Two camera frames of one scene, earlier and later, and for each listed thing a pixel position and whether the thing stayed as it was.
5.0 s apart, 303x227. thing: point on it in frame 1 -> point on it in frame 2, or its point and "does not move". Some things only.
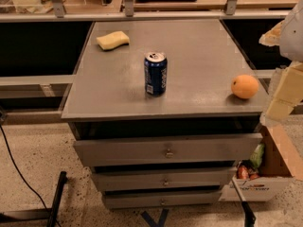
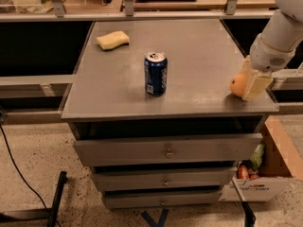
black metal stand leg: x=44 y=214 does not move
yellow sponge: x=113 y=41 does not move
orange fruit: x=244 y=86 does not move
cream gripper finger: x=289 y=93 -> x=257 y=85
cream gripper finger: x=273 y=36 -> x=246 y=66
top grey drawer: x=166 y=149 does not move
